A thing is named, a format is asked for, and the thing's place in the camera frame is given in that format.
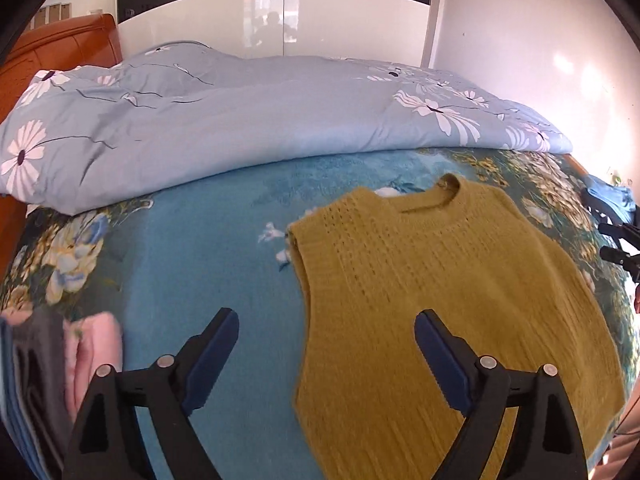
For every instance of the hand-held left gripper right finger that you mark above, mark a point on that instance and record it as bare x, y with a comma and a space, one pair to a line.
440, 355

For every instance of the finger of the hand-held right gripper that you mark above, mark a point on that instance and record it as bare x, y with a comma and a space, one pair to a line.
607, 207
620, 255

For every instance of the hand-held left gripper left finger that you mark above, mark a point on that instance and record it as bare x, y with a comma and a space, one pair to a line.
216, 345

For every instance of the mustard yellow knit vest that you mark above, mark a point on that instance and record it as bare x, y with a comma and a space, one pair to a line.
425, 280

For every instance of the light blue cloth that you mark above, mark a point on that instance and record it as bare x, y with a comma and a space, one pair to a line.
610, 192

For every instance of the teal floral bed blanket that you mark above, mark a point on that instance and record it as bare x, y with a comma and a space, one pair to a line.
200, 260

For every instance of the pink folded garment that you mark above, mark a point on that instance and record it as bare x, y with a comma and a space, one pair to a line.
97, 345

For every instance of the grey folded garment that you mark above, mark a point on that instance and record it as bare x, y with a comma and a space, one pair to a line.
42, 360

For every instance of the blue folded garment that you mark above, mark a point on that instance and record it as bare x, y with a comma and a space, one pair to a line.
17, 410

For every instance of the light blue floral quilt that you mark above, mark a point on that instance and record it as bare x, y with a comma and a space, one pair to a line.
225, 120

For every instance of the orange wooden headboard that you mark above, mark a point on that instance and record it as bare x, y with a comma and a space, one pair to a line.
60, 45

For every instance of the white glossy wardrobe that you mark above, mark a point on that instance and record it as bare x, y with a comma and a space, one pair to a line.
280, 10

